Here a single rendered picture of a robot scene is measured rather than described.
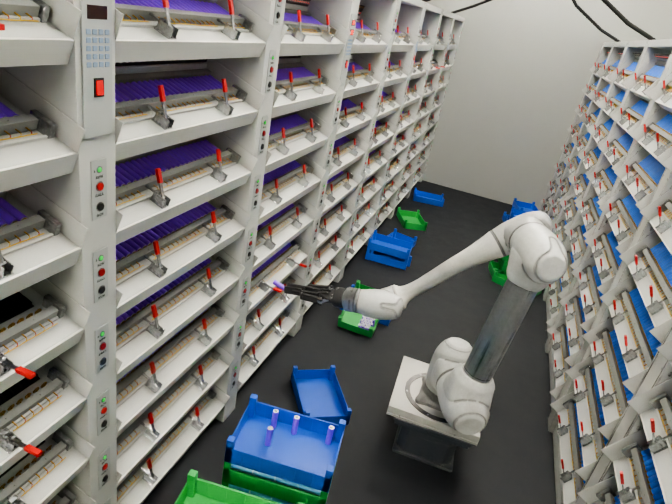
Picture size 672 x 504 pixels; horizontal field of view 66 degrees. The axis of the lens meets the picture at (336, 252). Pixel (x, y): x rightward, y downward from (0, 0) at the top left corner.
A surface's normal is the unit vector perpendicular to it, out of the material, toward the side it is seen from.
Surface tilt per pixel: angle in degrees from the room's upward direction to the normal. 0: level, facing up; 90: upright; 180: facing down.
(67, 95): 90
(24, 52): 111
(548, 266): 84
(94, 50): 90
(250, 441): 0
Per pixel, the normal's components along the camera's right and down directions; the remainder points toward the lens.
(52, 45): 0.80, 0.59
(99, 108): 0.92, 0.30
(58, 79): -0.33, 0.35
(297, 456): 0.18, -0.89
